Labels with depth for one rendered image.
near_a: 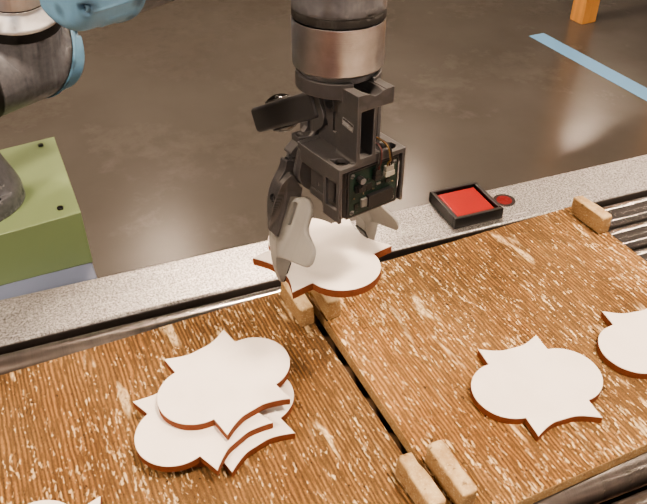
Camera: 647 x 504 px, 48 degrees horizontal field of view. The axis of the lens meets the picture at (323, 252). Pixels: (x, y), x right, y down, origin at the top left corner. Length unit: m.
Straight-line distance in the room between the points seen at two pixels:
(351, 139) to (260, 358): 0.26
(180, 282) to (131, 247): 1.64
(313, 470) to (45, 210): 0.54
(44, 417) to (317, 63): 0.44
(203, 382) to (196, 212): 1.98
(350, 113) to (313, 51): 0.06
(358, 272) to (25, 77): 0.54
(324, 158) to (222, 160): 2.39
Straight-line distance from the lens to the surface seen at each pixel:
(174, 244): 2.55
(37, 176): 1.14
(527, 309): 0.87
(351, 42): 0.57
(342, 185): 0.61
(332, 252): 0.73
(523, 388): 0.77
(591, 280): 0.94
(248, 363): 0.75
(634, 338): 0.86
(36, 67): 1.04
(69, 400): 0.79
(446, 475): 0.67
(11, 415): 0.80
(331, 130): 0.62
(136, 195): 2.83
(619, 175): 1.21
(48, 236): 1.03
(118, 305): 0.91
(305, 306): 0.81
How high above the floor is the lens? 1.50
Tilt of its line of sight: 38 degrees down
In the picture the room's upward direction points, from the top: straight up
